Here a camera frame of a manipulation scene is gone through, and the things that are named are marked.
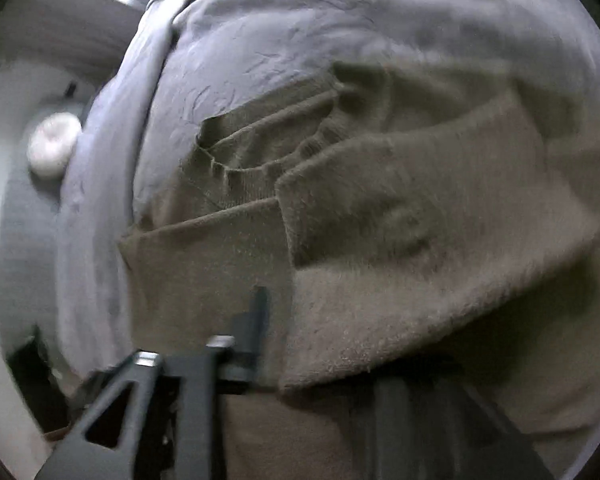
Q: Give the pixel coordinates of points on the grey bedspread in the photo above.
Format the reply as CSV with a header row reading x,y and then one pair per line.
x,y
280,35

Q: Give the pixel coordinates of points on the white ribbed radiator cover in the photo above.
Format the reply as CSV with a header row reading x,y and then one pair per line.
x,y
70,15

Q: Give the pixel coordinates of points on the white round cushion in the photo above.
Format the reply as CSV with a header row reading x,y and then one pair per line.
x,y
55,146

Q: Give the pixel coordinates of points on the grey quilted bench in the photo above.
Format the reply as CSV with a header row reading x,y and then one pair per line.
x,y
30,245

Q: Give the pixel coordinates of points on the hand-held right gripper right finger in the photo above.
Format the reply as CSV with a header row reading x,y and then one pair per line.
x,y
405,425

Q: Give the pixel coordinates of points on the taupe knit sweater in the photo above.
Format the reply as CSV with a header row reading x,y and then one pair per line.
x,y
380,210

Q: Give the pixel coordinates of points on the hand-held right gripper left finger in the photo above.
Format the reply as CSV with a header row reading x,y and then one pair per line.
x,y
249,336

